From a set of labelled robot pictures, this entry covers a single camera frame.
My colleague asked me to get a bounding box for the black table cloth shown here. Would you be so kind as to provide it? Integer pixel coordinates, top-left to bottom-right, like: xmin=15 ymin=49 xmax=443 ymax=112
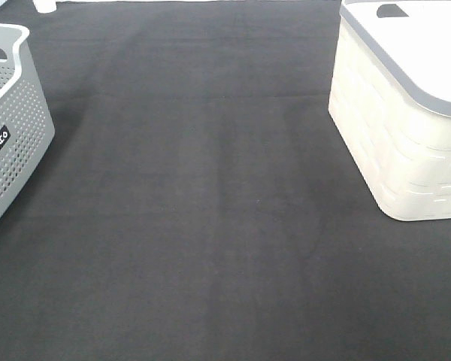
xmin=0 ymin=1 xmax=451 ymax=360

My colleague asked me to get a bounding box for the white basket with grey rim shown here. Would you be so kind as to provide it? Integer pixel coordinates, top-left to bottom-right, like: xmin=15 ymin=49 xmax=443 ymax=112
xmin=328 ymin=1 xmax=451 ymax=221

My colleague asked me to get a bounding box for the grey perforated plastic basket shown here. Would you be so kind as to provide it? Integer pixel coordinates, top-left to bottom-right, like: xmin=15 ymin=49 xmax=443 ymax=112
xmin=0 ymin=23 xmax=55 ymax=218

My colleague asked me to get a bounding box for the white object at table edge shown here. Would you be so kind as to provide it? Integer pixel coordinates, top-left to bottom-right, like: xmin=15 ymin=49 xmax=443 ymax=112
xmin=33 ymin=0 xmax=57 ymax=14

